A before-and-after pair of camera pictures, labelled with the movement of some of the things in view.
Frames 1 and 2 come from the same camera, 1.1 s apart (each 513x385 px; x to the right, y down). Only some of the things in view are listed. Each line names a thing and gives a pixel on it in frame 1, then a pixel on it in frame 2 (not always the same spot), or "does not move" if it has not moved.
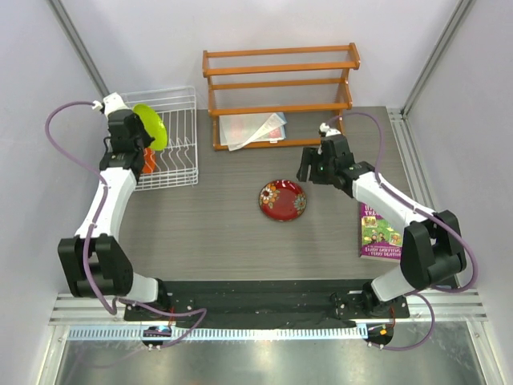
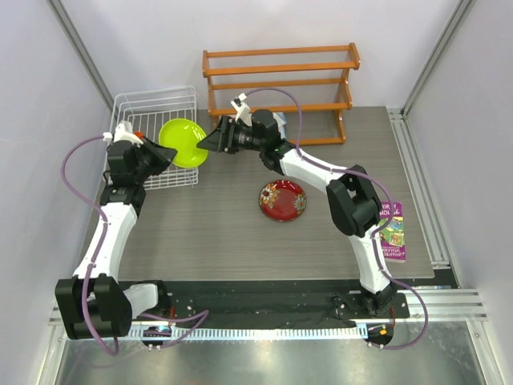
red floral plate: [282, 200] does not move
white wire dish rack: [176, 161] does not move
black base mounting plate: [319, 302] does not move
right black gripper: [311, 156] -> [222, 138]
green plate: [154, 125] -> [183, 135]
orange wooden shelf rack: [278, 96] does not move
